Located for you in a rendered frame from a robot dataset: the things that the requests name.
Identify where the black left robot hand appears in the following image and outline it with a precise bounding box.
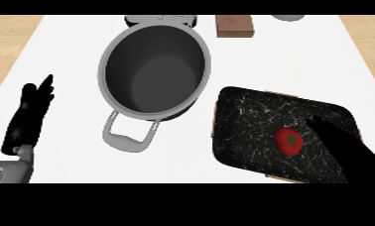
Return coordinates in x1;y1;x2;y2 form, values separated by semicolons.
0;73;57;157

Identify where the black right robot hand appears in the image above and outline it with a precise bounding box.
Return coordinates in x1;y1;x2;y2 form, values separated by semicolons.
305;114;375;184

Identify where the red tomato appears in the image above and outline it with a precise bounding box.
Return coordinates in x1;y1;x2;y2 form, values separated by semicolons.
275;126;305;158

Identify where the black speckled tray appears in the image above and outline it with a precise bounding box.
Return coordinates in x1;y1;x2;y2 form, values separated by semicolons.
210;86;364;184

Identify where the grey metal pot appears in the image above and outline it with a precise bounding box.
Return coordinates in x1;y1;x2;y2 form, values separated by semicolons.
97;15;215;154

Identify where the pale grey round object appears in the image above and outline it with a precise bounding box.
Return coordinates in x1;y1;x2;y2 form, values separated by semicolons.
272;15;308;23

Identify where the brown wooden block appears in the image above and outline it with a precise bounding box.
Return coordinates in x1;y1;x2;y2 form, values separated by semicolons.
216;15;258;39

